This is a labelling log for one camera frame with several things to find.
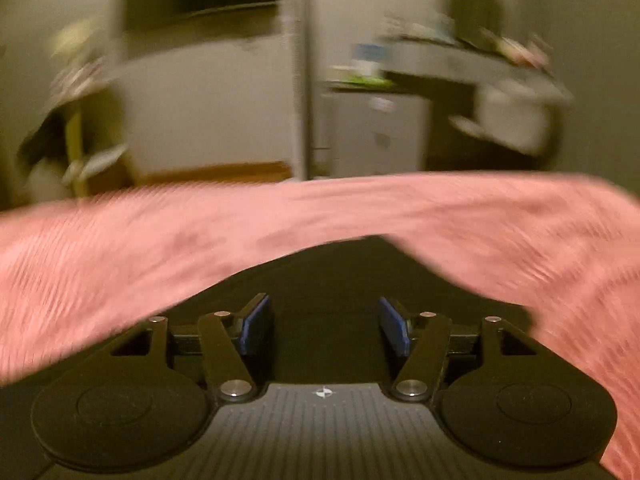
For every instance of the white bag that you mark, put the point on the white bag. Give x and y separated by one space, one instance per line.
510 115

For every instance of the black pants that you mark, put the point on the black pants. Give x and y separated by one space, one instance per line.
320 285

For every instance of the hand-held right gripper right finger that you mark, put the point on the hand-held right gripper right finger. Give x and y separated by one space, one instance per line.
395 325

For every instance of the pink ribbed blanket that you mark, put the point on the pink ribbed blanket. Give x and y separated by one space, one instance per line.
150 240

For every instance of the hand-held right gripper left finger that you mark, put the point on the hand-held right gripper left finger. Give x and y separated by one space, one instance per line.
256 325

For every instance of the white pillar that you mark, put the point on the white pillar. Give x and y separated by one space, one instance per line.
300 85

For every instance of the white drawer cabinet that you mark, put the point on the white drawer cabinet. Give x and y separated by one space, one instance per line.
375 135

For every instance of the yellow side table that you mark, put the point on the yellow side table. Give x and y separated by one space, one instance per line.
75 130

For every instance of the grey desk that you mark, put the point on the grey desk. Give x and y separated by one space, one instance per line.
450 60

